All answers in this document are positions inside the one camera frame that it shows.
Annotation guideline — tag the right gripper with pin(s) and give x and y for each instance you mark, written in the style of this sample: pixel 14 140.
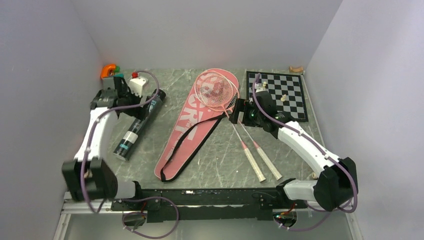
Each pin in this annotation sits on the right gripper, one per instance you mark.
pixel 244 105

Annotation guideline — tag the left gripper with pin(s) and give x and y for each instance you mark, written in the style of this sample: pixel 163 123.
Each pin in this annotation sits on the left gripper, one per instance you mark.
pixel 138 112

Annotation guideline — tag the black shuttlecock tube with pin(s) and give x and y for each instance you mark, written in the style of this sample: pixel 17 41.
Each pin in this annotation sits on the black shuttlecock tube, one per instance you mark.
pixel 133 135

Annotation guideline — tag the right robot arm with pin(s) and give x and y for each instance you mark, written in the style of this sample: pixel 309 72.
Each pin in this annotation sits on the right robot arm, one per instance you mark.
pixel 336 182

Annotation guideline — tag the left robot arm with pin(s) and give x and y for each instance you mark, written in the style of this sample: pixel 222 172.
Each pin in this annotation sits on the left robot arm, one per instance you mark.
pixel 89 165

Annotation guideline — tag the pink badminton racket upper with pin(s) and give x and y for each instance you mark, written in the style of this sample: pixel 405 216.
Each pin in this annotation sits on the pink badminton racket upper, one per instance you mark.
pixel 214 75

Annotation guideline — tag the pink badminton racket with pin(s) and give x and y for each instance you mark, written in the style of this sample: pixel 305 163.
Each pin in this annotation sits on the pink badminton racket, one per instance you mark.
pixel 214 75
pixel 218 95

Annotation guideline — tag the pink badminton racket lower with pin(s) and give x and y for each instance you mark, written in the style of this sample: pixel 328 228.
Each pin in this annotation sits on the pink badminton racket lower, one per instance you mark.
pixel 218 95

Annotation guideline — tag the teal blue toy block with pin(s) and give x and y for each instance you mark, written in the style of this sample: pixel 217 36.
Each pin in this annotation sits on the teal blue toy block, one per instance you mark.
pixel 117 72

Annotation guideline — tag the orange C-shaped toy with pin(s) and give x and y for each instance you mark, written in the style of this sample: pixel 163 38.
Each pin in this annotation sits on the orange C-shaped toy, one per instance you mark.
pixel 108 70

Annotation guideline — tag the pink racket bag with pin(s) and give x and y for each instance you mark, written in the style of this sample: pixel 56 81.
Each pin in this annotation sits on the pink racket bag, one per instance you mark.
pixel 195 123

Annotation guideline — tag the black white chessboard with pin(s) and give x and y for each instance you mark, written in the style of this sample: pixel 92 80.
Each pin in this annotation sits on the black white chessboard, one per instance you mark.
pixel 287 92

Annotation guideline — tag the small wooden arch block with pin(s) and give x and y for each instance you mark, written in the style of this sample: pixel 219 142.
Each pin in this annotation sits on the small wooden arch block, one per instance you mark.
pixel 299 69

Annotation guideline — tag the colourful toy brick stack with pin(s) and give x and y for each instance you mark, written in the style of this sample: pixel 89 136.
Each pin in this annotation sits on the colourful toy brick stack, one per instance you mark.
pixel 314 176

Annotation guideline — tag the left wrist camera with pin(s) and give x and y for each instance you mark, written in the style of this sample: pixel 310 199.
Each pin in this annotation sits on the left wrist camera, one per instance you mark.
pixel 137 84

